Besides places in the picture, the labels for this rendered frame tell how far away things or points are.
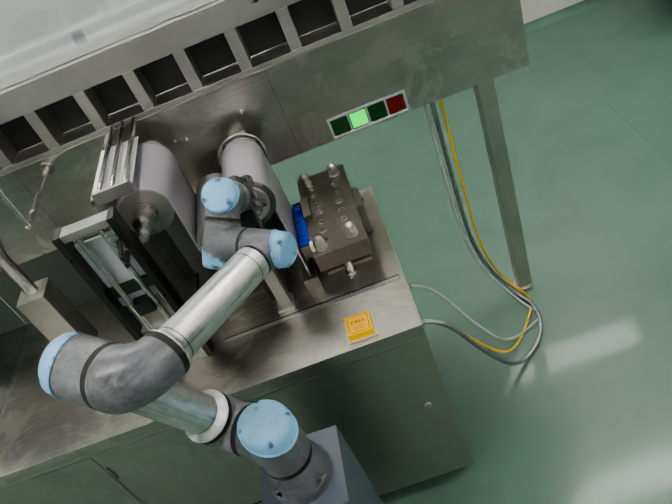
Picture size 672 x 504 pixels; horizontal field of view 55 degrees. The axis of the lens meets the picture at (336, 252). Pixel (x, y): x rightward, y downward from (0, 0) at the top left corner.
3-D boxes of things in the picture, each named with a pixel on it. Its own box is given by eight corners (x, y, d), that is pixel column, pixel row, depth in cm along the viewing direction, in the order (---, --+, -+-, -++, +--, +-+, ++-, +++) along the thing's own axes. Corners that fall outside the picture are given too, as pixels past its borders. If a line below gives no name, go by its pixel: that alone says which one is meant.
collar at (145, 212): (140, 240, 166) (126, 221, 162) (141, 226, 170) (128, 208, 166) (162, 231, 165) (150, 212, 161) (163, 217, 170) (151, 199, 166)
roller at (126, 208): (136, 241, 173) (107, 202, 164) (141, 190, 192) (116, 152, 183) (183, 222, 172) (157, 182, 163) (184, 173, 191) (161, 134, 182)
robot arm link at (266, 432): (295, 485, 135) (270, 453, 127) (245, 468, 142) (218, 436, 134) (320, 435, 142) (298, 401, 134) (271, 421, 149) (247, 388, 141)
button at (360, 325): (351, 342, 172) (348, 337, 170) (346, 324, 177) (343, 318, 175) (375, 333, 171) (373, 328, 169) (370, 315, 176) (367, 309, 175)
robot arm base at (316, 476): (336, 494, 142) (321, 473, 135) (273, 514, 143) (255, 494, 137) (327, 436, 153) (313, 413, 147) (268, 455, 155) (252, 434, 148)
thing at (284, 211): (300, 258, 186) (275, 210, 174) (290, 211, 203) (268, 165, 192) (301, 257, 185) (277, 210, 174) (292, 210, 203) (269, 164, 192)
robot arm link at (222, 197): (196, 215, 132) (199, 173, 132) (211, 216, 143) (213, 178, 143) (234, 218, 132) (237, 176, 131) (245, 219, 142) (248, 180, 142)
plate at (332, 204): (320, 272, 185) (313, 257, 181) (303, 194, 215) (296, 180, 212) (373, 252, 184) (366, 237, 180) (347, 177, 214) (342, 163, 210)
